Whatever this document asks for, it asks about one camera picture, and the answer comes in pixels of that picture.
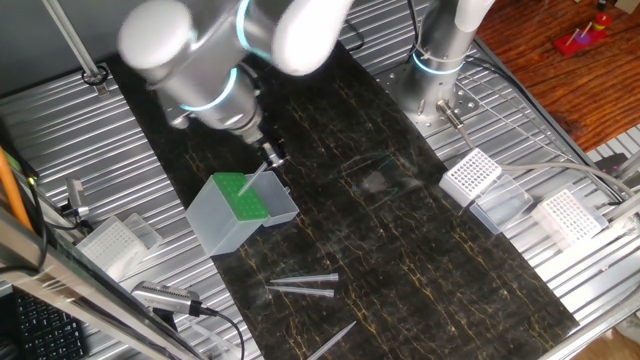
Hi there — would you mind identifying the thin black cable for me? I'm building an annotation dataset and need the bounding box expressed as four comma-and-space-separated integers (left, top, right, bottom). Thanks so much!
0, 177, 50, 277

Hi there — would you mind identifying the green pipette tip holder box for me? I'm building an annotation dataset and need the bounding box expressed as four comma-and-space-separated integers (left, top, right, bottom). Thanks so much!
184, 171, 300, 257

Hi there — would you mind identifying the black keyboard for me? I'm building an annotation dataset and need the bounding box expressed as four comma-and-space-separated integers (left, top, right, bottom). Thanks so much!
12, 292, 89, 360

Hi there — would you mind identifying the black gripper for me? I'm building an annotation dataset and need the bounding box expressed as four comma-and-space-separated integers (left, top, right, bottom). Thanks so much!
252, 134, 290, 170

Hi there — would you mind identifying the red ring stacking toy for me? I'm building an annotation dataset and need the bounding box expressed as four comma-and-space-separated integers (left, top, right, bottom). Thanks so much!
552, 12, 613, 57

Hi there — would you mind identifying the small dark electronic box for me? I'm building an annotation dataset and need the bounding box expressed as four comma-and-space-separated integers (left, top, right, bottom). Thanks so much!
593, 152, 630, 174

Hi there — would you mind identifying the thick grey robot cable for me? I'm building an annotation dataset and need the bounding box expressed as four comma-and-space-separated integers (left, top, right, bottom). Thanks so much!
435, 98, 637, 199

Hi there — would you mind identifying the small metal foot bracket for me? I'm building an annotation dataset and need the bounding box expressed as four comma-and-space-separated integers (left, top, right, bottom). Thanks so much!
59, 178, 91, 220

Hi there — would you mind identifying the white pipette tip rack box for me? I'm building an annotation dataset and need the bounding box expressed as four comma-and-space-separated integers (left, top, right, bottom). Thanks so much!
74, 212, 164, 282
529, 187, 610, 251
438, 147, 534, 235

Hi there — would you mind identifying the aluminium profile bar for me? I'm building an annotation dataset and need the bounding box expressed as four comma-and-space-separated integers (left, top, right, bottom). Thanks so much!
604, 189, 640, 224

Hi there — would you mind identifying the aluminium frame strut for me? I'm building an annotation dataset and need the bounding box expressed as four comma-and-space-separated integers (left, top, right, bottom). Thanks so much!
0, 207, 206, 360

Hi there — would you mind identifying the black camera cable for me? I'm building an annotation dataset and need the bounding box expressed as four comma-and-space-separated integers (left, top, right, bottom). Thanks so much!
199, 305, 246, 360

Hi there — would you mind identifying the metal pole foot bracket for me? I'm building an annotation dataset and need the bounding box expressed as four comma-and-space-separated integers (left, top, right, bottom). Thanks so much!
81, 63, 112, 97

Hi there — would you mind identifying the slim metal pole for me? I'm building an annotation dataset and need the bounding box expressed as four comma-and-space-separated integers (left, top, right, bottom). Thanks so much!
41, 0, 104, 81

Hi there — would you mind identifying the black marble mat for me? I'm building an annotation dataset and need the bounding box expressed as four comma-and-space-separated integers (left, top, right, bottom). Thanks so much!
104, 34, 581, 360

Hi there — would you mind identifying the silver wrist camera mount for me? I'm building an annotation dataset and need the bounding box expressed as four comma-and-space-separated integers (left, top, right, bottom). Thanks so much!
163, 97, 192, 131

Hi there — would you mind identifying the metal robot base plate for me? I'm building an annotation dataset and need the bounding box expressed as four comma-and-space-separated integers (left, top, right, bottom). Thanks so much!
372, 59, 481, 137

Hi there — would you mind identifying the grey vented depth camera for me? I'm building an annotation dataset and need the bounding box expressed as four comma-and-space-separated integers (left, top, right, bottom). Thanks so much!
130, 280, 205, 317

